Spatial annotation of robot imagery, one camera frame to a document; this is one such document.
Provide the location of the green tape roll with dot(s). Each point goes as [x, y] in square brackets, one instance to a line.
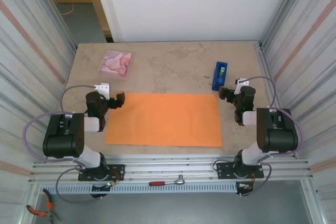
[222, 70]

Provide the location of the orange cloth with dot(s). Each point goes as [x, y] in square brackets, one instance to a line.
[162, 119]

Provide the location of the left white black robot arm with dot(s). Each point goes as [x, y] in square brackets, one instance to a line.
[63, 134]

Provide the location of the blue tape dispenser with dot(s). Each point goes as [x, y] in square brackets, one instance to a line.
[217, 77]

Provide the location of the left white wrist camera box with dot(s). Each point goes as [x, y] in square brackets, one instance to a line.
[103, 87]

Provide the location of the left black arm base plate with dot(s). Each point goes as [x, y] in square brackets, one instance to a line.
[118, 169]

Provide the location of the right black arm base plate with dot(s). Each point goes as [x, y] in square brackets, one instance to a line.
[223, 170]

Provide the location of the aluminium rail frame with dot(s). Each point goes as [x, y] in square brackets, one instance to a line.
[168, 162]

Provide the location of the black under-rail bracket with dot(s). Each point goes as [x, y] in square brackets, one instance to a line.
[242, 187]
[98, 187]

